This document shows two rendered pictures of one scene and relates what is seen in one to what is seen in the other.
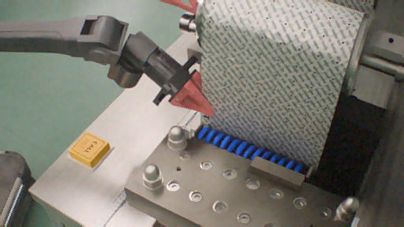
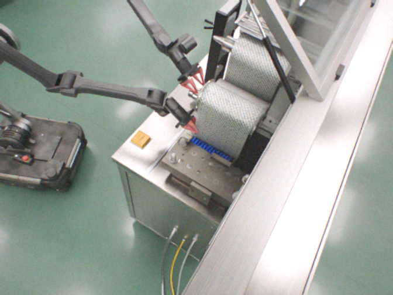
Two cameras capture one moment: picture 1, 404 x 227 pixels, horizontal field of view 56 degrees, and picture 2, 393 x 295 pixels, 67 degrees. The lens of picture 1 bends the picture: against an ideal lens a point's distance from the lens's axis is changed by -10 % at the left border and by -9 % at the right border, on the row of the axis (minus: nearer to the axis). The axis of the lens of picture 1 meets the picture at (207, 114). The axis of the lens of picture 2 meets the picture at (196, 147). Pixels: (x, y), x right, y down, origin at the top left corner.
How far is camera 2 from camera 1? 0.61 m
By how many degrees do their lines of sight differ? 13
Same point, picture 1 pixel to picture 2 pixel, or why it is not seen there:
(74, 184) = (134, 154)
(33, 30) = (123, 91)
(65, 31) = (140, 95)
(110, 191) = (150, 159)
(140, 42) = (172, 103)
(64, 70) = (100, 66)
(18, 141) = (71, 112)
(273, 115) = (221, 139)
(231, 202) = (202, 170)
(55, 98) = not seen: hidden behind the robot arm
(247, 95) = (212, 130)
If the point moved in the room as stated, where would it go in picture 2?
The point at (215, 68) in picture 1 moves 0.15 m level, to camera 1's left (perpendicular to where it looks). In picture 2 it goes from (201, 119) to (166, 115)
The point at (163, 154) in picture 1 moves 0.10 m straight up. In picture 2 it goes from (177, 148) to (178, 135)
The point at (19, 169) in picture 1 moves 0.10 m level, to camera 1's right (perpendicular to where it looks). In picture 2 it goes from (78, 134) to (92, 135)
